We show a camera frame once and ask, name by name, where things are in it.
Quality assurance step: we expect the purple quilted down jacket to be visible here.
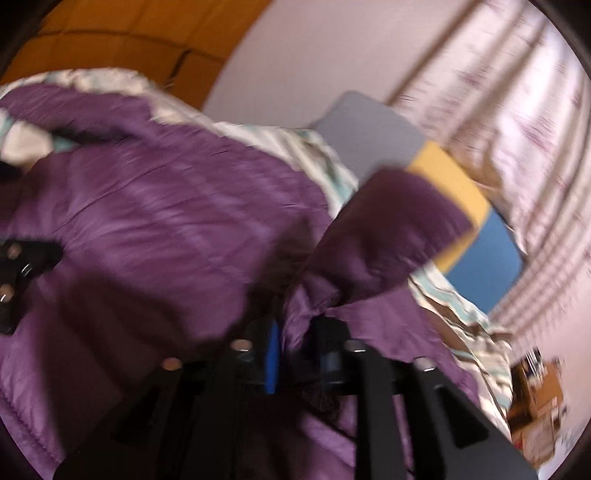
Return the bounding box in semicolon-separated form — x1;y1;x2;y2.
1;84;477;479

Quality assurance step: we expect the striped bed sheet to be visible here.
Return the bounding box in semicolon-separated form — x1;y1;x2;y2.
1;68;513;435

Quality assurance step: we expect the wooden desk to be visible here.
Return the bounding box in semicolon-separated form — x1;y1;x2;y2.
507;348;568;470

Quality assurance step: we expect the grey yellow blue headboard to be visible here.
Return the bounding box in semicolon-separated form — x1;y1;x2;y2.
314;92;523;313

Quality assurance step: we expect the orange wooden wardrobe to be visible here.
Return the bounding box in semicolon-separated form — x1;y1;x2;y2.
1;1;269;108

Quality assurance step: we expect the pink patterned curtain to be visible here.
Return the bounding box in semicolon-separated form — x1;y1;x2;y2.
394;1;590;336

